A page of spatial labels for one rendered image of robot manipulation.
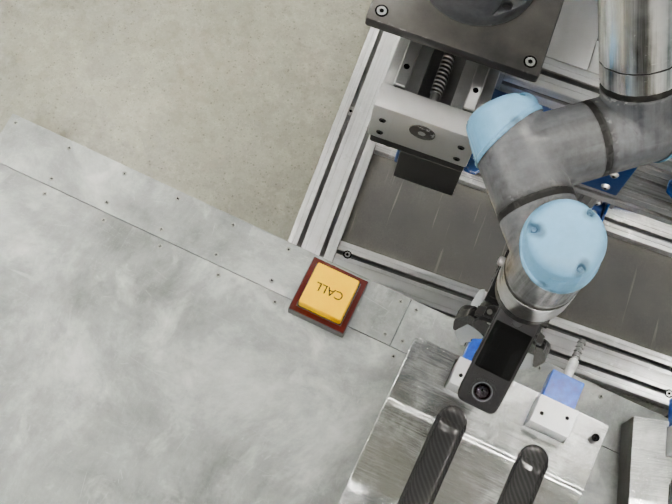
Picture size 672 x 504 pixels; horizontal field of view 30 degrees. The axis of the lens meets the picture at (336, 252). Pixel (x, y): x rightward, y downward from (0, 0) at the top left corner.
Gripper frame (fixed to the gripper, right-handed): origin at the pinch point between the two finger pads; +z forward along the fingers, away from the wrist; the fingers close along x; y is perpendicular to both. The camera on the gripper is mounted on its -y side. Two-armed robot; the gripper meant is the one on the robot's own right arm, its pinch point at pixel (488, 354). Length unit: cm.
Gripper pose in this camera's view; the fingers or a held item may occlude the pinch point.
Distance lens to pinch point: 144.5
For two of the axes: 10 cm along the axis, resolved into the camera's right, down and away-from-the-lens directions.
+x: -9.0, -4.2, 0.8
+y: 4.2, -8.5, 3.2
